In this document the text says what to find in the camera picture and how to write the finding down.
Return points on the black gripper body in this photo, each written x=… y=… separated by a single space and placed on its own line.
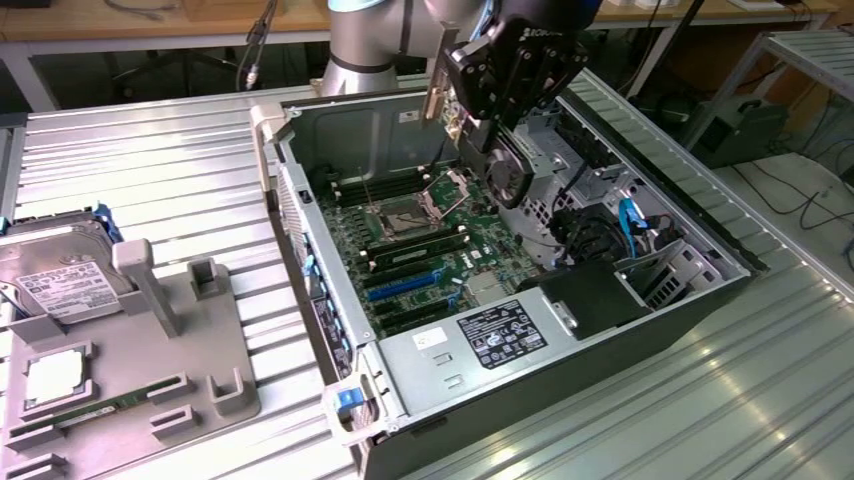
x=541 y=22

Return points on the black graphics card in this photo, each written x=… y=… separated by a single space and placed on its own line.
x=510 y=170

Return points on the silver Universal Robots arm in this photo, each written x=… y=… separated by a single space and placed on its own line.
x=361 y=50

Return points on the metal socket cover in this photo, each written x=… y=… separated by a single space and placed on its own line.
x=446 y=192

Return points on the black RAM slots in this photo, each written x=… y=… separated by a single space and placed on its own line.
x=381 y=187

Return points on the thin locking lever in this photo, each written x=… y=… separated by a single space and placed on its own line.
x=369 y=187

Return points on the CPU socket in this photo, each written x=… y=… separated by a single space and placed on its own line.
x=409 y=218

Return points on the black floor device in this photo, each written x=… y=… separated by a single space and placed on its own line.
x=748 y=135

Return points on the green motherboard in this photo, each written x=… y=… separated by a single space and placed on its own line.
x=481 y=235

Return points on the silver perforated drive cage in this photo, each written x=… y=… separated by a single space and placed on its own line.
x=535 y=230

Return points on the black fitted RAM stick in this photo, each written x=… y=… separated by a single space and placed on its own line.
x=417 y=250

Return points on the silver chipset heat sink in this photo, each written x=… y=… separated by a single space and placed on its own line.
x=488 y=288

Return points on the blue expansion slot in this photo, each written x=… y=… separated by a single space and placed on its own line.
x=404 y=286

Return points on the silver disk bay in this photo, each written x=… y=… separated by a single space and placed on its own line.
x=668 y=280

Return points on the black chair base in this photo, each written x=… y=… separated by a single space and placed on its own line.
x=181 y=62

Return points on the black expansion slot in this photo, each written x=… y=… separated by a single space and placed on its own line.
x=410 y=309

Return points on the wooden desk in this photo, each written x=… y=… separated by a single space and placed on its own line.
x=101 y=22

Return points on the silver power supply unit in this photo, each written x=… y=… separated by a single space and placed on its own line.
x=428 y=370

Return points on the open black PC case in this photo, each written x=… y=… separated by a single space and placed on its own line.
x=601 y=380

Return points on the blue disk carrier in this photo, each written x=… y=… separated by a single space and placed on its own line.
x=108 y=222

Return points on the blue case latch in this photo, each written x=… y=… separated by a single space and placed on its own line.
x=348 y=400

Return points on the silver hard disk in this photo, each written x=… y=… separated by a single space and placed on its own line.
x=54 y=280

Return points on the grey parts rack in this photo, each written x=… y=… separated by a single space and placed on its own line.
x=128 y=400

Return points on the silver CPU chip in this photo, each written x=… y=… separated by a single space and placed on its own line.
x=57 y=375

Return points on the green loose RAM stick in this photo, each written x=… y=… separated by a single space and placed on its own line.
x=101 y=411

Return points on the grey metal shelf frame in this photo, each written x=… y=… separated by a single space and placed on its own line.
x=815 y=55

